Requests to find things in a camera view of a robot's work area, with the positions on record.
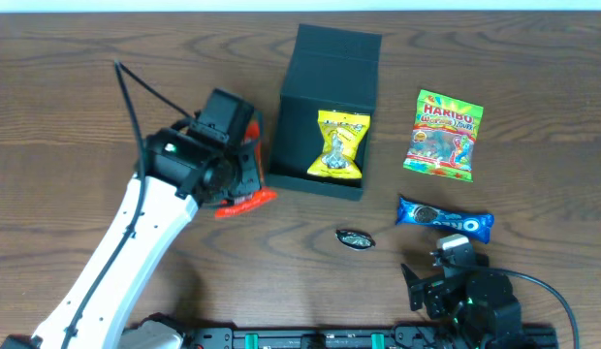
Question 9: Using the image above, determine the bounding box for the red snack bag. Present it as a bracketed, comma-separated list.
[214, 119, 277, 219]

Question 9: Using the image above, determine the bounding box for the small black candy wrapper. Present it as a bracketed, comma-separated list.
[335, 229, 376, 251]

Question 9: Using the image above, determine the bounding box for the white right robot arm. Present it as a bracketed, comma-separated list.
[401, 240, 532, 349]

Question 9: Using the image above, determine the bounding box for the black open box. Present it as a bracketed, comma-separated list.
[266, 24, 382, 201]

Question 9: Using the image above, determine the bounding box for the blue Oreo cookie pack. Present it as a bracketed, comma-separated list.
[395, 197, 494, 244]

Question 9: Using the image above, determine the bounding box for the yellow snack bag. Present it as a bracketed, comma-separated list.
[307, 110, 370, 179]

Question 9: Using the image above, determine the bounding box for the green Haribo gummy bag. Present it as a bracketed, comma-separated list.
[403, 89, 484, 182]

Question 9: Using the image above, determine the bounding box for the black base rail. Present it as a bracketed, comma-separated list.
[135, 325, 559, 349]

